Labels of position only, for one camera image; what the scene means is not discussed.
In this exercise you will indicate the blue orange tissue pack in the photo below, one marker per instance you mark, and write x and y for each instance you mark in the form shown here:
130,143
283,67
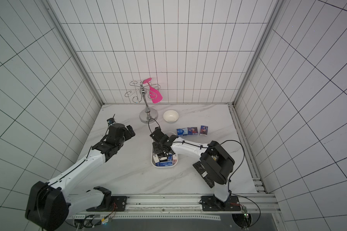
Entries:
203,130

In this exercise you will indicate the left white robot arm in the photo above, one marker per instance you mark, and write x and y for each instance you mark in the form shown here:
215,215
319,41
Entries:
51,203

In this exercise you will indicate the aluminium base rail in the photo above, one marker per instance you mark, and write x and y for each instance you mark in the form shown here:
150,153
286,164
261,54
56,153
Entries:
180,206

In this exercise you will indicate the chrome hook stand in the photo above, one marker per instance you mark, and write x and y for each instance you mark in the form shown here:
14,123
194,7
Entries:
141,94

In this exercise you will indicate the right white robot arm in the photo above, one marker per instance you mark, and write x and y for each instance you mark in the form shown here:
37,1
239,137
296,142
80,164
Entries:
217,165

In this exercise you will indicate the blue white tissue pack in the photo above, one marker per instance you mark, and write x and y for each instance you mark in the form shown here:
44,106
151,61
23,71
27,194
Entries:
182,132

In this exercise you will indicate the blue red tissue pack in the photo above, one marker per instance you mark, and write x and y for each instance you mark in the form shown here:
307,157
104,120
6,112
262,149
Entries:
192,130

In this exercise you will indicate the white ceramic bowl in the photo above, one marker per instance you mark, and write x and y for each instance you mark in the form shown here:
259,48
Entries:
171,116

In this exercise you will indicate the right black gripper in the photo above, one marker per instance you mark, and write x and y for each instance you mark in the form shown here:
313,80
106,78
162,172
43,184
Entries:
161,148

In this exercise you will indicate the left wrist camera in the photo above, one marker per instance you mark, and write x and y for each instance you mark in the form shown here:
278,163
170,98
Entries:
110,121

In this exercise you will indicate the black packaged item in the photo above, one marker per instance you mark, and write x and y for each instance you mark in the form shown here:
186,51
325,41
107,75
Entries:
203,173

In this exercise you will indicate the white storage box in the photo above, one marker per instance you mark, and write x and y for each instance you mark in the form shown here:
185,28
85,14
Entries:
160,160

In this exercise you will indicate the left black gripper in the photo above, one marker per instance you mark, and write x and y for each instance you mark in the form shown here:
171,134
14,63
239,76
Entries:
128,136

